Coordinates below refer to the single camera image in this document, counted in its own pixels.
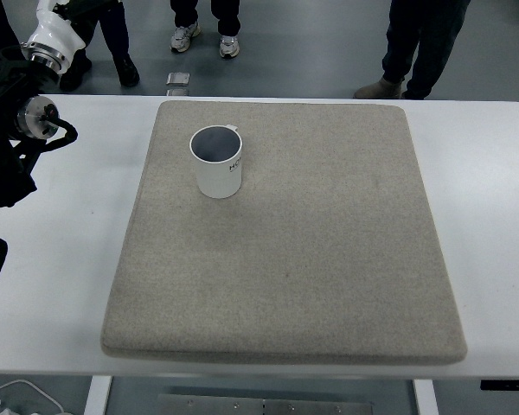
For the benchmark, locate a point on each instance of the person with white sneakers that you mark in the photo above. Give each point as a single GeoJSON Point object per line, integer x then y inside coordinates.
{"type": "Point", "coordinates": [227, 17]}

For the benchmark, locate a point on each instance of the silver floor socket box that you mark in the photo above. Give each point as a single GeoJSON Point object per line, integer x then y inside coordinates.
{"type": "Point", "coordinates": [178, 78]}

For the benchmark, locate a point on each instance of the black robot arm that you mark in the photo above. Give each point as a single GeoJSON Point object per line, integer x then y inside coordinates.
{"type": "Point", "coordinates": [0, 151]}

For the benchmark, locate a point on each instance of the grey metal plate with screws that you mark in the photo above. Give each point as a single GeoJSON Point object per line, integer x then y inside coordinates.
{"type": "Point", "coordinates": [264, 406]}

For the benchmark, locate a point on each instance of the person with black shoes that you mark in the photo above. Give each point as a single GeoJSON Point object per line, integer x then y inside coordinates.
{"type": "Point", "coordinates": [117, 39]}

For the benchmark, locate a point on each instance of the grey-brown felt mat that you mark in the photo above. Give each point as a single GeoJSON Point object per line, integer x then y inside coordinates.
{"type": "Point", "coordinates": [285, 281]}

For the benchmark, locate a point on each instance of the person in dark trousers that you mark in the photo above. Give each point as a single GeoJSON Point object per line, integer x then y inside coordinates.
{"type": "Point", "coordinates": [0, 21]}

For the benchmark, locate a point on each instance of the white cup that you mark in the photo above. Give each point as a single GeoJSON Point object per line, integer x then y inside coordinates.
{"type": "Point", "coordinates": [218, 181]}

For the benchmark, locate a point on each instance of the black table control panel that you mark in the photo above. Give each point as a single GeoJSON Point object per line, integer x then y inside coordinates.
{"type": "Point", "coordinates": [508, 385]}

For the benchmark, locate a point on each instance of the white table leg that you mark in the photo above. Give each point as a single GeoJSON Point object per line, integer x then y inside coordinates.
{"type": "Point", "coordinates": [424, 400]}
{"type": "Point", "coordinates": [97, 397]}

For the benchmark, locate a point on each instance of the person with tan boots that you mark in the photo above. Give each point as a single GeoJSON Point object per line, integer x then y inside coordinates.
{"type": "Point", "coordinates": [424, 43]}

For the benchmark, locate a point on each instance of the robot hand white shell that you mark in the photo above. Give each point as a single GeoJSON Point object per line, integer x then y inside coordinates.
{"type": "Point", "coordinates": [56, 30]}

